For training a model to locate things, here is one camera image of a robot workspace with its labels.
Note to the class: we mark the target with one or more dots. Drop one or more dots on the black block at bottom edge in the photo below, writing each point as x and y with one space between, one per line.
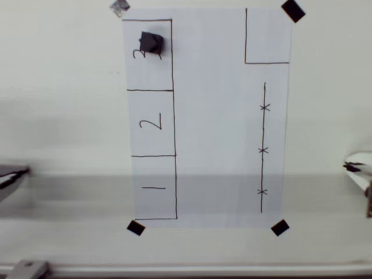
280 227

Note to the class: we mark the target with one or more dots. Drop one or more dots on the white paper sheet with markings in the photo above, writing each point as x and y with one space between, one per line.
209 130

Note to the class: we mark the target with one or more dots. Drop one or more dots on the small black tape piece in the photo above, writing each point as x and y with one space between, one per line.
135 228

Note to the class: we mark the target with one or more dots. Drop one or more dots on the dark grey flat device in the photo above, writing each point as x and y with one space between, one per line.
8 171

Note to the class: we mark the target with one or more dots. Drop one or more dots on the grey metal bracket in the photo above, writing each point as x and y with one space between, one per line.
27 268

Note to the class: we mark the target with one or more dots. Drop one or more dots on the black cube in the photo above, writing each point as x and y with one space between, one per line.
150 43

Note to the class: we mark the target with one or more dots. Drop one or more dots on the large black tape piece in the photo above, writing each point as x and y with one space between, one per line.
293 10

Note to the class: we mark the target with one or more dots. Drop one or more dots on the grey tape piece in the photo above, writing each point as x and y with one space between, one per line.
119 7

